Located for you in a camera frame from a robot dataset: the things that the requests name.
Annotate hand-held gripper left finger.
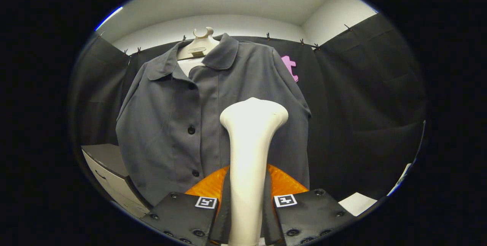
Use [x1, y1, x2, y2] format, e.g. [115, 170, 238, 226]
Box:
[140, 164, 232, 246]

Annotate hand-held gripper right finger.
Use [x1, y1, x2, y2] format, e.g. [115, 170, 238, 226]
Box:
[263, 161, 356, 246]

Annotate white garment steamer head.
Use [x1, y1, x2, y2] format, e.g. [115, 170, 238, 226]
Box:
[220, 97, 290, 246]

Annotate grey button-up shirt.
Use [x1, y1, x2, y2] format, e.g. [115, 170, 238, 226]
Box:
[115, 33, 312, 206]

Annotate cream clothes hanger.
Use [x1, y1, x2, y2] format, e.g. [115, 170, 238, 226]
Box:
[177, 27, 220, 61]

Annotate white side table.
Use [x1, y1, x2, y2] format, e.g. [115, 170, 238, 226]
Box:
[338, 163, 412, 217]

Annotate white cabinet with grey top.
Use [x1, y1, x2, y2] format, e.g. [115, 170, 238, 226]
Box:
[81, 143, 153, 218]

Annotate black backdrop cloth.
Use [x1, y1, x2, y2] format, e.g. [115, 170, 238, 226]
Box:
[70, 13, 427, 201]

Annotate row of black cloth clips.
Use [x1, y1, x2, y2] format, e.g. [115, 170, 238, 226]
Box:
[123, 24, 352, 55]

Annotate narrow ceiling light strip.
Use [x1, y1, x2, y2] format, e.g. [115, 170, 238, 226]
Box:
[95, 6, 124, 31]

